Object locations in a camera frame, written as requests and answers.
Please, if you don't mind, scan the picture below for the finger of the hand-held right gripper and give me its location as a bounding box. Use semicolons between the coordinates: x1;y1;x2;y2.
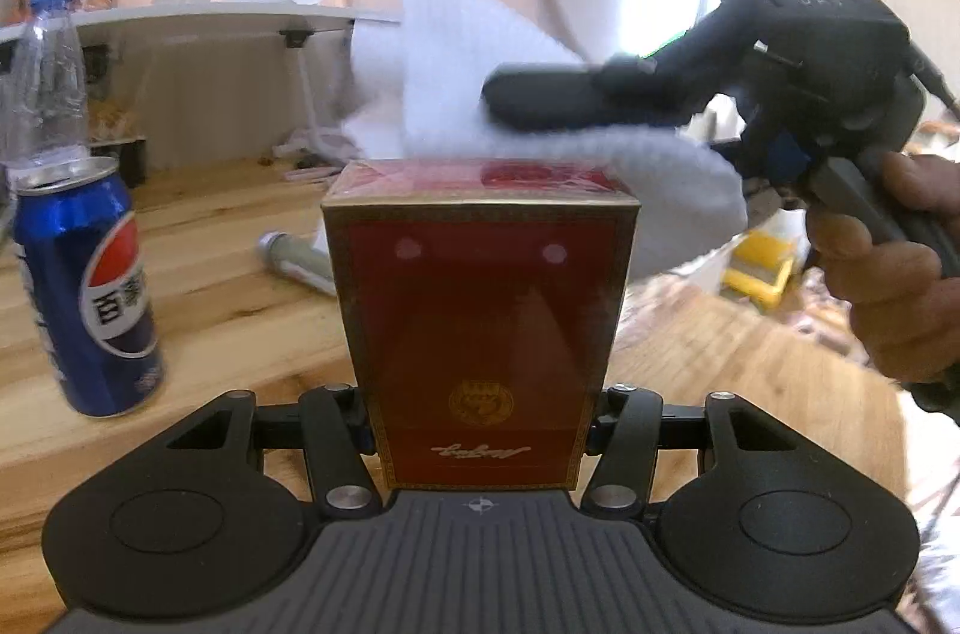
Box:
480;62;657;131
739;130;817;189

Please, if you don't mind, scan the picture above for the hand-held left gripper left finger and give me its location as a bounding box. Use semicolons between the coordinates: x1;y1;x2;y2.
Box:
166;383;380;519

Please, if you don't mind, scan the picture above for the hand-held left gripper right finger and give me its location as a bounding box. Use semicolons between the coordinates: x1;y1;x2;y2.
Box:
581;383;794;519

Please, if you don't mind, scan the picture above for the white textured cloth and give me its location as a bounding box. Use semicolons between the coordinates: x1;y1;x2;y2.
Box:
341;0;751;290

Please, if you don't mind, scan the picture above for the red cigarette box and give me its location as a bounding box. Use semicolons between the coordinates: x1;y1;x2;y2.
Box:
321;158;642;492

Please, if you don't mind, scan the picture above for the person's right hand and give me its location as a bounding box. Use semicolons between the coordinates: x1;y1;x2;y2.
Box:
808;150;960;389

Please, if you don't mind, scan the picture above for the yellow box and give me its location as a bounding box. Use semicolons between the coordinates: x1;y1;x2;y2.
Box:
721;229;800;310

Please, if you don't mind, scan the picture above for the glass tube with grey powder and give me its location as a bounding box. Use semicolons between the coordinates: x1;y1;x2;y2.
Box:
256;231;338;298

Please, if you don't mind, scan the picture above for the blue cola can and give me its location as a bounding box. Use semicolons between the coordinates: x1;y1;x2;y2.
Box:
11;156;166;419

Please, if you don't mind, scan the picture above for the white folding lap table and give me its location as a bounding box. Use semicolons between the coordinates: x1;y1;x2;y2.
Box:
0;0;402;159

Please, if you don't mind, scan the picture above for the black snack bag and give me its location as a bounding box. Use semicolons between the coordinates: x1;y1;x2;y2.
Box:
81;45;149;187

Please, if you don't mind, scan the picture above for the clear plastic water bottle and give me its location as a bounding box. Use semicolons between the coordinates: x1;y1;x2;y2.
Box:
0;0;92;208

